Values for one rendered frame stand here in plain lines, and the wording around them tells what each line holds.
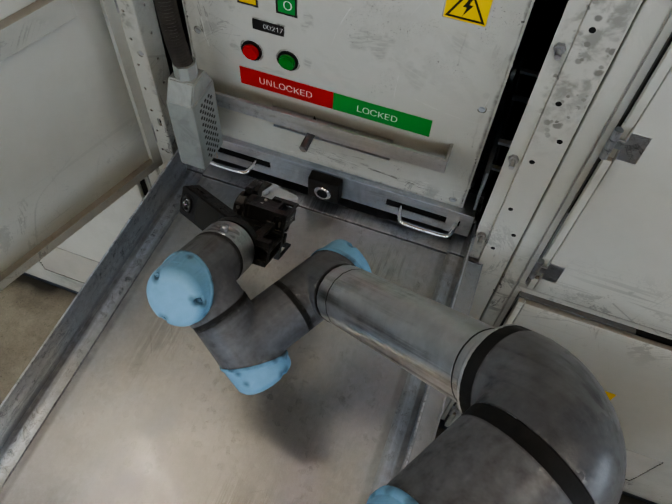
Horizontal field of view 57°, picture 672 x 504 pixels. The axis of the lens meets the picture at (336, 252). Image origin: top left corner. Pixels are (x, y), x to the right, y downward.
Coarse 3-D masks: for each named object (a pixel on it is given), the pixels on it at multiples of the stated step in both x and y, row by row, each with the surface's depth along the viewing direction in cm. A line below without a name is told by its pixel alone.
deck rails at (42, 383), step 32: (160, 192) 111; (128, 224) 104; (160, 224) 111; (128, 256) 107; (448, 256) 110; (96, 288) 100; (128, 288) 104; (448, 288) 106; (64, 320) 94; (96, 320) 101; (64, 352) 97; (32, 384) 91; (64, 384) 94; (416, 384) 97; (0, 416) 86; (32, 416) 92; (416, 416) 94; (0, 448) 89; (384, 448) 91; (0, 480) 87; (384, 480) 89
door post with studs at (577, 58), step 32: (576, 0) 67; (608, 0) 65; (640, 0) 64; (576, 32) 70; (608, 32) 68; (544, 64) 74; (576, 64) 73; (544, 96) 78; (576, 96) 76; (544, 128) 82; (512, 160) 87; (544, 160) 86; (512, 192) 93; (480, 224) 102; (512, 224) 99; (480, 256) 109; (480, 288) 116
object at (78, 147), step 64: (0, 0) 80; (64, 0) 85; (0, 64) 84; (64, 64) 93; (128, 64) 99; (0, 128) 90; (64, 128) 100; (128, 128) 111; (0, 192) 96; (64, 192) 107; (0, 256) 103
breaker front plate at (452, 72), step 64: (192, 0) 91; (320, 0) 83; (384, 0) 80; (512, 0) 74; (256, 64) 97; (320, 64) 92; (384, 64) 88; (448, 64) 84; (256, 128) 109; (384, 128) 98; (448, 128) 93; (448, 192) 105
